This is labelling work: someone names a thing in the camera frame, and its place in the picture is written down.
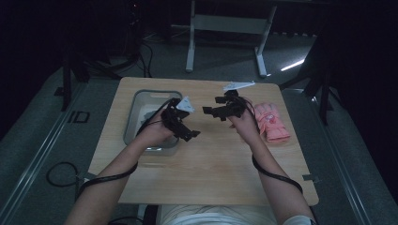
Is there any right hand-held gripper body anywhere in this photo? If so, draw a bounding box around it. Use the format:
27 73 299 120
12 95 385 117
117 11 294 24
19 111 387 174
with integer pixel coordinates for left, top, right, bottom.
213 81 256 122

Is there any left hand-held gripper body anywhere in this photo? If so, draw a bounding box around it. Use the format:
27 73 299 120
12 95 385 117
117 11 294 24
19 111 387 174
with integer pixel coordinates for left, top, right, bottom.
161 96 195 139

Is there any grey plastic basin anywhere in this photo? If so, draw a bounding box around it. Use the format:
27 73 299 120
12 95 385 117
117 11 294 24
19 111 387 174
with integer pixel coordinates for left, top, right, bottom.
123 89 183 157

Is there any person's left hand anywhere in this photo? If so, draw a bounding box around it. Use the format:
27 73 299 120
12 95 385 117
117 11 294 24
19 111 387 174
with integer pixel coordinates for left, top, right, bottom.
135 109 176 148

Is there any person's right hand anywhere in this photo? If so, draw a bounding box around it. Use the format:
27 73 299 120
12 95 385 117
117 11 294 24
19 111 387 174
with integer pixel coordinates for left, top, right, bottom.
229 106 261 147

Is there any pink ski glove white print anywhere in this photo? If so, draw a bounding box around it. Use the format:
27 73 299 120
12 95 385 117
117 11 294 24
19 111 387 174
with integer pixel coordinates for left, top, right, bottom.
253 102 292 143

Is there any person's white shirt torso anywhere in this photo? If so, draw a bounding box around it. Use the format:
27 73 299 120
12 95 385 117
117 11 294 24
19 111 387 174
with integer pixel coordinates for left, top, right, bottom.
155 204 280 225

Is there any black metal stand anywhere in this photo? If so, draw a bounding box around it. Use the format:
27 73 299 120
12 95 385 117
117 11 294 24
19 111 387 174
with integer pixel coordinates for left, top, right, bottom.
54 46 124 113
279 34 335 127

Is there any dark equipment tower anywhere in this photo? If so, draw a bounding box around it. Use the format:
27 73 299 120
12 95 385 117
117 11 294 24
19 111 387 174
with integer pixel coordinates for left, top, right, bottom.
125 0 145 62

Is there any grey tape piece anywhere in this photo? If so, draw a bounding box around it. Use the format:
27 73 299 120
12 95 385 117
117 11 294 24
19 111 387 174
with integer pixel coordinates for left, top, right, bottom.
301 173 321 184
78 172 97 183

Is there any black background floor cable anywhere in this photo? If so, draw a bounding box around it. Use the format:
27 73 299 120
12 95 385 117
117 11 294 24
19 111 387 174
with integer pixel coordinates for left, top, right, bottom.
140 39 155 79

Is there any white metal desk frame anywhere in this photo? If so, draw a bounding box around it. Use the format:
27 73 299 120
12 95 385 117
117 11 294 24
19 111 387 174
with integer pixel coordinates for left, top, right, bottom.
185 0 278 79

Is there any right hand-held gripper black cable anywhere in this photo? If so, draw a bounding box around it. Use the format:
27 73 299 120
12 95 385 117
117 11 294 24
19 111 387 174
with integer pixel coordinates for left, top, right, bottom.
240 97 304 194

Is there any hand-held gripper black cable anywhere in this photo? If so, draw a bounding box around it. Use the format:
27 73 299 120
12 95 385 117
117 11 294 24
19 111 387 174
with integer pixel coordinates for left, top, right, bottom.
76 97 179 200
240 97 304 194

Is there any left hand-held gripper black cable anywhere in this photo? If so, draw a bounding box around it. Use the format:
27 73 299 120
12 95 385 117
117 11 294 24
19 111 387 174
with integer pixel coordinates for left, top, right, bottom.
76 97 179 200

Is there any metal floor rail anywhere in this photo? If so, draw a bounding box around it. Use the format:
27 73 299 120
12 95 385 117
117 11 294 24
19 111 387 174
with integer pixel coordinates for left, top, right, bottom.
0 83 86 221
281 88 372 225

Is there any black looped floor cable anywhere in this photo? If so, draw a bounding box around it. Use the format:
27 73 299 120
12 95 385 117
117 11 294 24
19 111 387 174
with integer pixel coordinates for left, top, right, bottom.
45 161 80 225

